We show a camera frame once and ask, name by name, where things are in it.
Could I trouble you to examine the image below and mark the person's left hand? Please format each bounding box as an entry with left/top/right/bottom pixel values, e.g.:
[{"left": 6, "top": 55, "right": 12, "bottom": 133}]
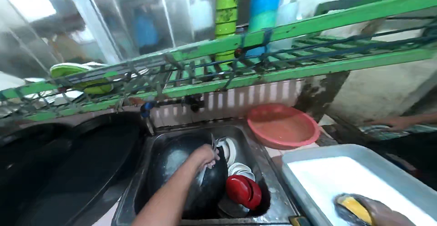
[{"left": 192, "top": 144, "right": 221, "bottom": 169}]

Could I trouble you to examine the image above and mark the person's right hand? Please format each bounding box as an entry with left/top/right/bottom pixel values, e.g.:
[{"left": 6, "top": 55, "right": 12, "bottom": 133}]
[{"left": 354, "top": 193, "right": 417, "bottom": 226}]

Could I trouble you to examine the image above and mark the silver metal cutlery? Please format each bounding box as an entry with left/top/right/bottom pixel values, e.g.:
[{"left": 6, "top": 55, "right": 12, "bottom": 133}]
[{"left": 197, "top": 133, "right": 227, "bottom": 186}]

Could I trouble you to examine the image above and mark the dark gray scouring pad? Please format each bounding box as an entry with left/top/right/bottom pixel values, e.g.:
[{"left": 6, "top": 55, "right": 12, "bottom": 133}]
[{"left": 334, "top": 193, "right": 375, "bottom": 226}]

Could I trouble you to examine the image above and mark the white bowl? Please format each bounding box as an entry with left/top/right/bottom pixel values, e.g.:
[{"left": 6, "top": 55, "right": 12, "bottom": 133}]
[{"left": 218, "top": 137, "right": 237, "bottom": 167}]

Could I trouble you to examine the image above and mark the stack of small white dishes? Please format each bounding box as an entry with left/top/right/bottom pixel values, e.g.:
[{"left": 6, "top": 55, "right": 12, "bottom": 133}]
[{"left": 228, "top": 162, "right": 256, "bottom": 182}]

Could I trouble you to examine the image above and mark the red bowl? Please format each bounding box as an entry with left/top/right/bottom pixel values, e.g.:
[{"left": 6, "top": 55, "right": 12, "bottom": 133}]
[
  {"left": 226, "top": 175, "right": 253, "bottom": 205},
  {"left": 242, "top": 177, "right": 262, "bottom": 210}
]

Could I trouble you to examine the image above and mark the large black wok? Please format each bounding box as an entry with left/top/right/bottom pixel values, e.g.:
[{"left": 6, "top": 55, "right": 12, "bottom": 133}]
[{"left": 147, "top": 132, "right": 229, "bottom": 220}]

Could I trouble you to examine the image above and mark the dark gray plate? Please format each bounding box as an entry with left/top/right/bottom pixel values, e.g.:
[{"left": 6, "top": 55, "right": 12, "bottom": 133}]
[{"left": 218, "top": 197, "right": 250, "bottom": 218}]

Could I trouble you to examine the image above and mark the black water pipe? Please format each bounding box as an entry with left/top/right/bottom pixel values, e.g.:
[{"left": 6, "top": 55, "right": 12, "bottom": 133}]
[{"left": 154, "top": 94, "right": 205, "bottom": 113}]

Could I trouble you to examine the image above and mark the yellow and black sponge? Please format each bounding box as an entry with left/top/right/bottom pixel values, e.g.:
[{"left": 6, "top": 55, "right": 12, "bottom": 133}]
[{"left": 288, "top": 215, "right": 312, "bottom": 226}]

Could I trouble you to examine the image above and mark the stainless steel sink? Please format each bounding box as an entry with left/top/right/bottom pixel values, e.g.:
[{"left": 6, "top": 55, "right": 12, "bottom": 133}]
[{"left": 112, "top": 119, "right": 302, "bottom": 226}]

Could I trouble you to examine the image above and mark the pink plastic basin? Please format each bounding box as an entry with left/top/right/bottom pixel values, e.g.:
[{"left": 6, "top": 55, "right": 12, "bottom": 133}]
[{"left": 247, "top": 103, "right": 321, "bottom": 150}]

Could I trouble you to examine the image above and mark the gray plastic tub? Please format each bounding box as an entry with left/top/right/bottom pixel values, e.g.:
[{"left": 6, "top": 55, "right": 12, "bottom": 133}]
[{"left": 281, "top": 144, "right": 437, "bottom": 226}]

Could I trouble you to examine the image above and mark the large black tub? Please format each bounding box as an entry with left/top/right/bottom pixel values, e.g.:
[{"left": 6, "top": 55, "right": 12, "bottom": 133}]
[
  {"left": 20, "top": 111, "right": 148, "bottom": 226},
  {"left": 0, "top": 122, "right": 73, "bottom": 226}
]

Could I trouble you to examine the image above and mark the green dish rack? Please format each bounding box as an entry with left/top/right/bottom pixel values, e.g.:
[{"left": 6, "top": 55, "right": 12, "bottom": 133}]
[{"left": 0, "top": 0, "right": 437, "bottom": 122}]

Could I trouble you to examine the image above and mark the green bowl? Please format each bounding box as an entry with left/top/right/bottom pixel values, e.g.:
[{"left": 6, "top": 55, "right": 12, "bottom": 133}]
[{"left": 73, "top": 78, "right": 114, "bottom": 95}]

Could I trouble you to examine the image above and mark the stack of green cups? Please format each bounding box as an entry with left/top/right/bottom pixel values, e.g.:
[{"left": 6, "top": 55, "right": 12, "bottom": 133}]
[{"left": 215, "top": 0, "right": 242, "bottom": 65}]

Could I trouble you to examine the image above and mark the translucent plastic container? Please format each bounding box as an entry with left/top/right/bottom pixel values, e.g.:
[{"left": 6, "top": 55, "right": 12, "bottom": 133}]
[{"left": 270, "top": 2, "right": 298, "bottom": 53}]

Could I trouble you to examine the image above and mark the stack of blue cups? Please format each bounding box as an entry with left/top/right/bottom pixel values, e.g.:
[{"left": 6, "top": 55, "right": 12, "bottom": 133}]
[{"left": 246, "top": 0, "right": 283, "bottom": 58}]

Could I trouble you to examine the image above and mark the green plate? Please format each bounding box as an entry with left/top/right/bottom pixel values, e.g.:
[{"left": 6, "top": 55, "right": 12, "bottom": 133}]
[{"left": 50, "top": 62, "right": 94, "bottom": 80}]

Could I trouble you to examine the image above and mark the faucet with blue handle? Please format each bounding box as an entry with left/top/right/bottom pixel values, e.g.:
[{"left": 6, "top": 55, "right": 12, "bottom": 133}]
[{"left": 140, "top": 102, "right": 156, "bottom": 136}]

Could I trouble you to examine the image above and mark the window with metal frame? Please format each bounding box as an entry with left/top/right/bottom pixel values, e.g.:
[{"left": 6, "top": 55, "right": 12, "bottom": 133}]
[{"left": 0, "top": 0, "right": 219, "bottom": 83}]

